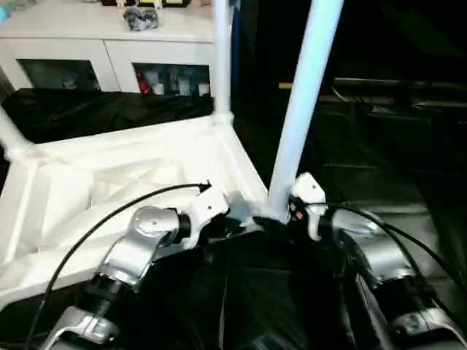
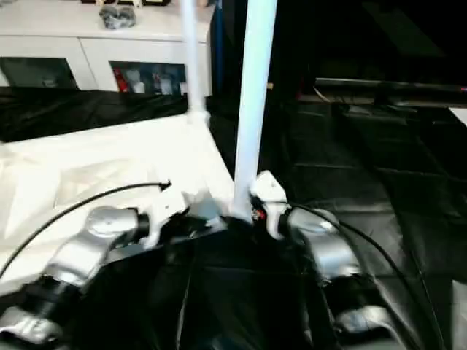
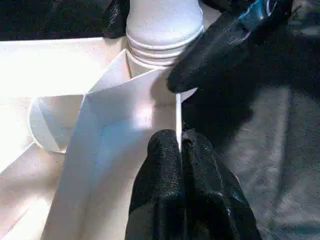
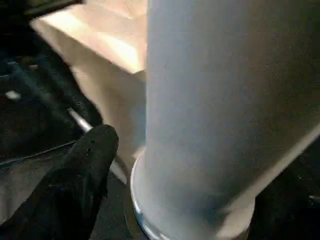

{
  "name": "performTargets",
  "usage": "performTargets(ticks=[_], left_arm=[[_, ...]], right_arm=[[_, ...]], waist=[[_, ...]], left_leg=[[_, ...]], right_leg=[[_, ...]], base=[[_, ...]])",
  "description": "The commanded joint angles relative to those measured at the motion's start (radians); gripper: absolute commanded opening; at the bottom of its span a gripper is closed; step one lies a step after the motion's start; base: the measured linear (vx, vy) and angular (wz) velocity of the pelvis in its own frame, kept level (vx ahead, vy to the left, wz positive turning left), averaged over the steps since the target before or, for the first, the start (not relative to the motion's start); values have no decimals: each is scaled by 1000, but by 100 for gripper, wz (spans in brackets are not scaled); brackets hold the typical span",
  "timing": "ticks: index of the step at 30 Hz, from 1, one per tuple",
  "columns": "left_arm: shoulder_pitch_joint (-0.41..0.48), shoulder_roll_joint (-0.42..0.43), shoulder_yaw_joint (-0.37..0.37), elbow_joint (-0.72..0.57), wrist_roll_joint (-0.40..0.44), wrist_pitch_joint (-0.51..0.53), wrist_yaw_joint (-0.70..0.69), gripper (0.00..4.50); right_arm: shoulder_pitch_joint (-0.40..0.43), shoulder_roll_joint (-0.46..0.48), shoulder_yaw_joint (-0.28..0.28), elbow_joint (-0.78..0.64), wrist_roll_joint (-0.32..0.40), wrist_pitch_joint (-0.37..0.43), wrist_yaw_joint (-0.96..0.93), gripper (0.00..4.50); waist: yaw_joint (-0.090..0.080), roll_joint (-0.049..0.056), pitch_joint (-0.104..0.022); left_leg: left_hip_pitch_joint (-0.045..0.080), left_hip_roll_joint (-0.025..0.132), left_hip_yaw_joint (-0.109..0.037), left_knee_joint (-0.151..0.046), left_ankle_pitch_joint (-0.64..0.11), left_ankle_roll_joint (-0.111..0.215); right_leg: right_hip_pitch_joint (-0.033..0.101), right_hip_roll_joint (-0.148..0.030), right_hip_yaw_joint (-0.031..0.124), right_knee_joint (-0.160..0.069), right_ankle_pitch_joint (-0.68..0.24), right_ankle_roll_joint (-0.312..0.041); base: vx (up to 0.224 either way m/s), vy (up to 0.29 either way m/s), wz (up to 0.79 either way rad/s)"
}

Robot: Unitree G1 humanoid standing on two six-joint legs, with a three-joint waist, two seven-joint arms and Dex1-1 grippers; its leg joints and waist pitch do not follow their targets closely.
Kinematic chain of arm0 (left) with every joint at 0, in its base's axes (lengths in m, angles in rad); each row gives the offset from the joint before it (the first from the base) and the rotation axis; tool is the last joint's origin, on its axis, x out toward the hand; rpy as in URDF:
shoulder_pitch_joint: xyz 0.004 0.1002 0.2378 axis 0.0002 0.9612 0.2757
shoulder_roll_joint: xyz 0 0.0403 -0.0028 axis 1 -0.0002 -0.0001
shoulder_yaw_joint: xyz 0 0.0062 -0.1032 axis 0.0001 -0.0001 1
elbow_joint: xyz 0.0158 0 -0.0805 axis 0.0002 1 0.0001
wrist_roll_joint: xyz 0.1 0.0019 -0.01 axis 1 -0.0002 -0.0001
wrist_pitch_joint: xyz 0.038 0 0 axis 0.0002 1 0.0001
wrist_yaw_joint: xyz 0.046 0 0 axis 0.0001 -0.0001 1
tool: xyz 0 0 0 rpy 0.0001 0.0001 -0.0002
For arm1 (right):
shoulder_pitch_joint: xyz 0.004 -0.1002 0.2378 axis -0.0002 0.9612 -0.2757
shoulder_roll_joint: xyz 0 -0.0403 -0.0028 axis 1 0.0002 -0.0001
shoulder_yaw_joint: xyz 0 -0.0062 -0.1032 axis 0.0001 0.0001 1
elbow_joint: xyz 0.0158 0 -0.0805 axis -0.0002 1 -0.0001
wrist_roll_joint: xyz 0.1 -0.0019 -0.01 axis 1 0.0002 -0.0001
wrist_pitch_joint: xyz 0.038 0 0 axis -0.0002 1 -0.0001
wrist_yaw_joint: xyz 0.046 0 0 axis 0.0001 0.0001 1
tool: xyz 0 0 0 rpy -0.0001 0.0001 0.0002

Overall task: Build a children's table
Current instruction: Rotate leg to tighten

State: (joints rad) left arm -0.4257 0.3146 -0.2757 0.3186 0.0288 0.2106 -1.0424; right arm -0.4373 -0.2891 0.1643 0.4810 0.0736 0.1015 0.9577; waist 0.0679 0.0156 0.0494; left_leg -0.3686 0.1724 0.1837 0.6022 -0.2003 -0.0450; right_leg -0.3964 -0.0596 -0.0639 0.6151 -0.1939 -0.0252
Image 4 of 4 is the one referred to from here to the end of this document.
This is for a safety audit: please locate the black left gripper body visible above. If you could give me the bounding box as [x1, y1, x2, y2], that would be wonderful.
[24, 0, 84, 15]

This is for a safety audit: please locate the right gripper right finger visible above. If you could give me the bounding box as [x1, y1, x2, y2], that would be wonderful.
[249, 174, 320, 240]

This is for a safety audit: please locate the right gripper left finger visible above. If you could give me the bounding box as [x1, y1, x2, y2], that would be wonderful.
[0, 123, 120, 240]

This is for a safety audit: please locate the white plastic table top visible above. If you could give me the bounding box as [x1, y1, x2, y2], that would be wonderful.
[29, 0, 256, 240]

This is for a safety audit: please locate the white plastic table leg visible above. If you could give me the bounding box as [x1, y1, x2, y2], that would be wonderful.
[129, 0, 320, 240]

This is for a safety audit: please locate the black table mat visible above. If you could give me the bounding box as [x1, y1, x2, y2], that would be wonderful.
[0, 0, 320, 240]

